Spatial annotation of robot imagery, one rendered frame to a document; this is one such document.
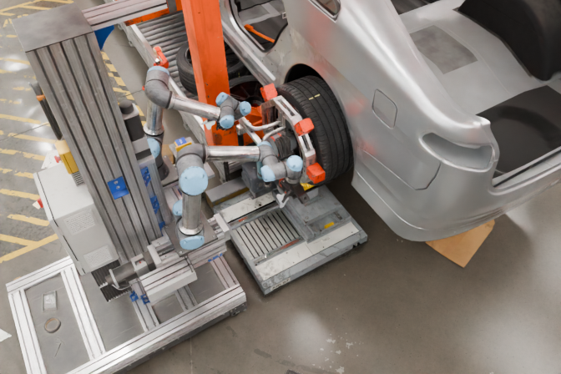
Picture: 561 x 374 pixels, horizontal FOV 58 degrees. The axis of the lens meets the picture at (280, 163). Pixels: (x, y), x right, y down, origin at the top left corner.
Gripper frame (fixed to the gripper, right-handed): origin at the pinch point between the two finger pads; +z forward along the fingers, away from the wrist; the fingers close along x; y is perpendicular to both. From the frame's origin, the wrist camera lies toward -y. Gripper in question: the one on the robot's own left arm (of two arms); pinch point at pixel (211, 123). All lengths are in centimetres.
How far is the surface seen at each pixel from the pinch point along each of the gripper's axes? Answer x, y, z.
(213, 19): -17, -45, -41
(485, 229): 177, 94, -64
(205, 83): -5.7, -22.4, -9.2
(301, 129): 18, 22, -56
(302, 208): 73, 56, 10
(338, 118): 41, 17, -64
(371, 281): 95, 113, -17
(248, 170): 46, 23, 29
